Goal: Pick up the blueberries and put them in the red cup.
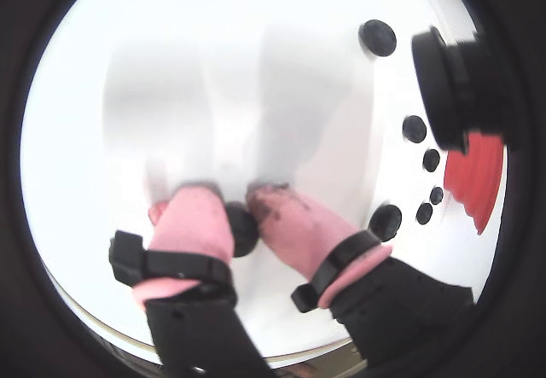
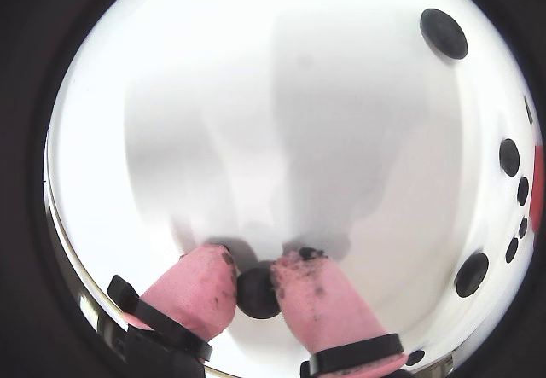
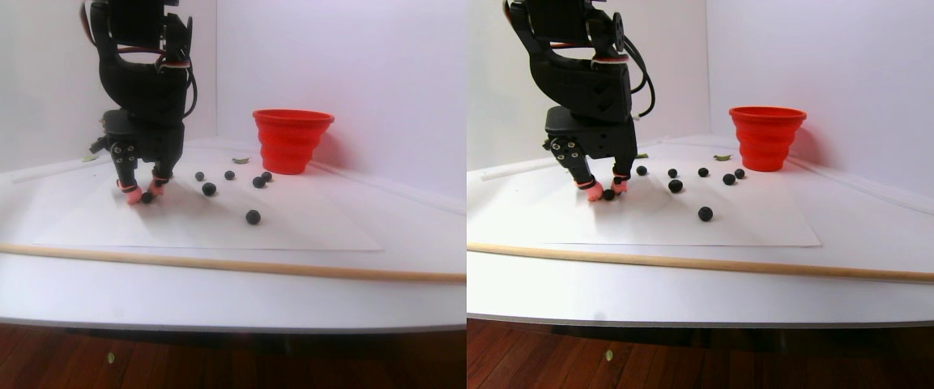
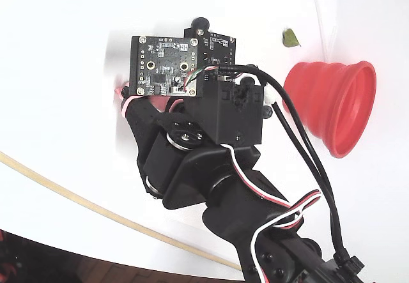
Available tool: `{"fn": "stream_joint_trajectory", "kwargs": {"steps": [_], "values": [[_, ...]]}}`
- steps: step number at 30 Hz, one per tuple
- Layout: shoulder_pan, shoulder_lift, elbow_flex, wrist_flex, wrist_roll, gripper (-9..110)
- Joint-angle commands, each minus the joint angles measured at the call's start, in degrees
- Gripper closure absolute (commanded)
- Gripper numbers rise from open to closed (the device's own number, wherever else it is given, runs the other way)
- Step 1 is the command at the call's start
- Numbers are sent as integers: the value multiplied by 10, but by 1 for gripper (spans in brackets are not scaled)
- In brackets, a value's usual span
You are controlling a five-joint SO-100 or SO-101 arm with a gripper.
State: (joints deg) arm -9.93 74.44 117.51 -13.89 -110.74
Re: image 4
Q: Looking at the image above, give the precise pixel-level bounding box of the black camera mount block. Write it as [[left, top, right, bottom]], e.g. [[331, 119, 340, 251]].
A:
[[183, 80, 266, 146]]

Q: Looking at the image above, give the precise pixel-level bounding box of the black usb cable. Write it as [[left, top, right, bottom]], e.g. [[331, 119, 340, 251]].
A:
[[263, 87, 346, 258], [219, 64, 365, 274]]

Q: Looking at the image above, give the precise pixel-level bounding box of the green leaf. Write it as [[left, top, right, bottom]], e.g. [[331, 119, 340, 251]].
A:
[[282, 27, 302, 49]]

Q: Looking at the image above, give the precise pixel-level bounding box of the red white black servo wire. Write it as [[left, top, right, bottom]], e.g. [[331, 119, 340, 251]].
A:
[[222, 142, 322, 283]]

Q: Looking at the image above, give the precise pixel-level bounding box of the red collapsible silicone cup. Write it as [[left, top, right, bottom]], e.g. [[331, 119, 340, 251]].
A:
[[282, 60, 377, 159]]

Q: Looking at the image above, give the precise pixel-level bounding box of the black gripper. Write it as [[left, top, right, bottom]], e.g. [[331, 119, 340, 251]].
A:
[[114, 84, 213, 201]]

